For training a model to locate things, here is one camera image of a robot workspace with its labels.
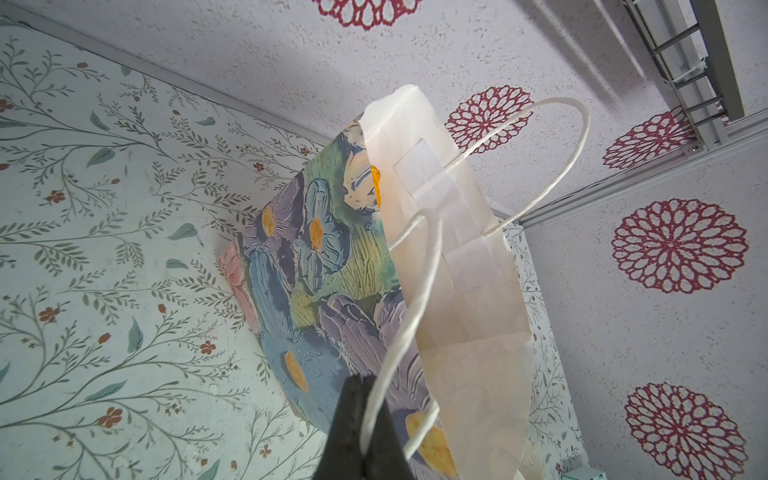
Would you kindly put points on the long twisted orange bread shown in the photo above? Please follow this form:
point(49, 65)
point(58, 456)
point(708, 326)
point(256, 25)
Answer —
point(376, 176)

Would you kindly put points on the floral paper gift bag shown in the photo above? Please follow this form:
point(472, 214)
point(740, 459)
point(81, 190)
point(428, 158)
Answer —
point(423, 292)

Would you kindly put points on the black wall shelf rack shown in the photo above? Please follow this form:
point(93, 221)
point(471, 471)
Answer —
point(688, 45)

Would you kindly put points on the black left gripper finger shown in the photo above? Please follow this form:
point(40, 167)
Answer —
point(343, 457)

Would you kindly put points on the mint green box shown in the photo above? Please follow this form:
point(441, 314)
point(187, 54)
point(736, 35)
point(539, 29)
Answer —
point(584, 473)

